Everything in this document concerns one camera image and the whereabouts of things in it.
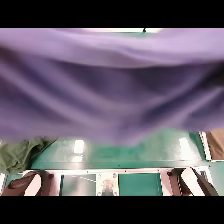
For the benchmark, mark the dark green garment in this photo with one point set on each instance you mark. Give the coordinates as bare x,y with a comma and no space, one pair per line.
16,155

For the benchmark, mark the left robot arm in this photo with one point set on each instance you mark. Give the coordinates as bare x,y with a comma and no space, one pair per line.
18,186

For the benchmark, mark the silver frame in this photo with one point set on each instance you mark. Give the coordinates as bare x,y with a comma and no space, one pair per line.
106,183

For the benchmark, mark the purple T-shirt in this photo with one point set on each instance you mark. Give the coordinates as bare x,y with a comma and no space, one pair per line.
110,93

